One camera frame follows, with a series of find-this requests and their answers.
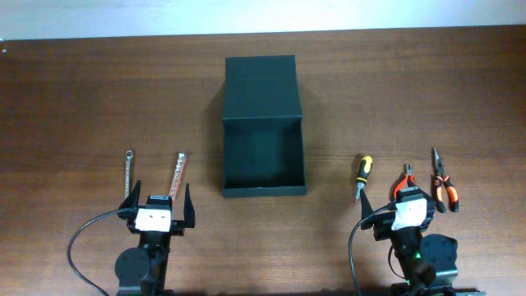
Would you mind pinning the orange bit holder strip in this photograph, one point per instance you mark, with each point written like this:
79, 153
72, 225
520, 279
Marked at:
177, 175

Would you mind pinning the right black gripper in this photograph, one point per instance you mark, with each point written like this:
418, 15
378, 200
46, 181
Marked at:
383, 225

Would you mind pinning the dark green lidded box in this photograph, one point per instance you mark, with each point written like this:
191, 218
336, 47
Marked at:
262, 120

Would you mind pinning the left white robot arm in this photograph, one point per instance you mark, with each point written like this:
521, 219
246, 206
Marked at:
142, 270

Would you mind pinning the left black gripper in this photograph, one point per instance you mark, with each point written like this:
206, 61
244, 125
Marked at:
177, 227

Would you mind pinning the silver combination wrench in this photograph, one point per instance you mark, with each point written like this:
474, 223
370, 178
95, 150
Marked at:
128, 164

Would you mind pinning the red handled cutting pliers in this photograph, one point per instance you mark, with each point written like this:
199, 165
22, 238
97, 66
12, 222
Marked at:
407, 178

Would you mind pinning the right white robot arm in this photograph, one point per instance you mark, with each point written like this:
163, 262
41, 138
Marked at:
427, 262

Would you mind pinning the yellow black stubby screwdriver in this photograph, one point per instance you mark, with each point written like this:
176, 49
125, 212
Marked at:
363, 172

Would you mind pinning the orange black needle-nose pliers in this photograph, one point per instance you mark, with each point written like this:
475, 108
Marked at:
440, 180

